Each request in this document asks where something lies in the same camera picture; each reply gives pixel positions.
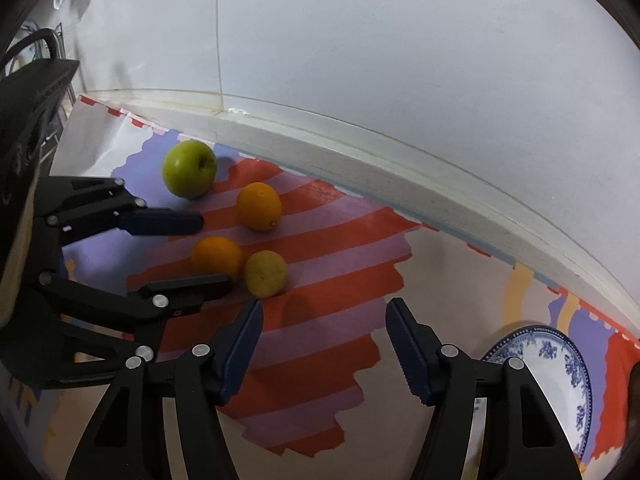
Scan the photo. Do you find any green apple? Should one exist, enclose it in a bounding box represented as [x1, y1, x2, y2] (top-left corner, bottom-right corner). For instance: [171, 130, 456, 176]
[162, 140, 218, 199]

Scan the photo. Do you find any small orange citrus fruit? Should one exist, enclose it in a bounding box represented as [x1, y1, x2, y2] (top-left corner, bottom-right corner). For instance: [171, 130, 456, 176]
[236, 182, 282, 232]
[191, 236, 245, 283]

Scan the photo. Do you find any colourful printed mat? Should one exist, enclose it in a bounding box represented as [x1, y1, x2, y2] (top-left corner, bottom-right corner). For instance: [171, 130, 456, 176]
[0, 92, 640, 480]

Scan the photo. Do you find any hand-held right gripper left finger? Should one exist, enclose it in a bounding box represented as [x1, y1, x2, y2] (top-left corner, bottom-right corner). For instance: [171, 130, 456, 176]
[65, 299, 264, 480]

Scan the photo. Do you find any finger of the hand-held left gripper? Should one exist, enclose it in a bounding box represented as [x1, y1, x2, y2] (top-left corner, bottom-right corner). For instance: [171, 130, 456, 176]
[40, 272, 233, 361]
[37, 177, 205, 246]

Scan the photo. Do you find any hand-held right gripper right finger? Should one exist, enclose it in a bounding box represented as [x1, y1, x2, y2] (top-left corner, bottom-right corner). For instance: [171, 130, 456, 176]
[385, 297, 583, 480]

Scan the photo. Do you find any blue patterned white plate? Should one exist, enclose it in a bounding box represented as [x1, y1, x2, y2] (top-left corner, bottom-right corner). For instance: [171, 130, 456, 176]
[480, 325, 594, 466]

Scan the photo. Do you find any small yellow citrus fruit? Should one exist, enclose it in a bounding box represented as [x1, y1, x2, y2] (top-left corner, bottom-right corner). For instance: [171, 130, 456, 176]
[244, 250, 289, 297]

